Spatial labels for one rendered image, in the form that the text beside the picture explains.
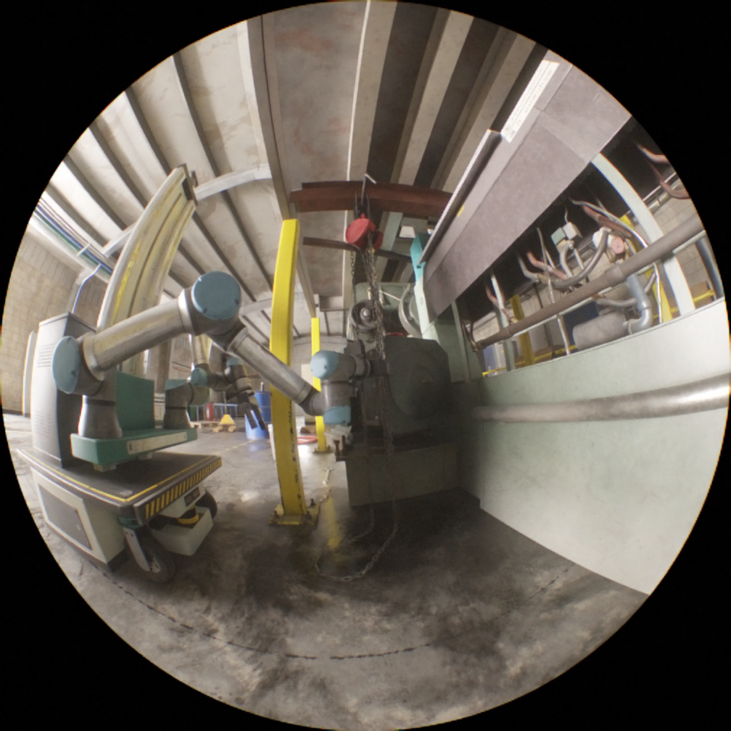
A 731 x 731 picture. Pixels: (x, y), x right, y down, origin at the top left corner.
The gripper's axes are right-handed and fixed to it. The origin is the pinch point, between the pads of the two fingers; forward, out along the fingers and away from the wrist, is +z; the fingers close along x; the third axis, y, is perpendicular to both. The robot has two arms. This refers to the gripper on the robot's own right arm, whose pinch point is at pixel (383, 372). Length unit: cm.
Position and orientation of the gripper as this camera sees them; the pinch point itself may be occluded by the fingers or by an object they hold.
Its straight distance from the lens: 79.8
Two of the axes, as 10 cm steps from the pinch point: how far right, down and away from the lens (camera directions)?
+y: 0.8, 9.8, -1.7
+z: 5.8, 1.0, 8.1
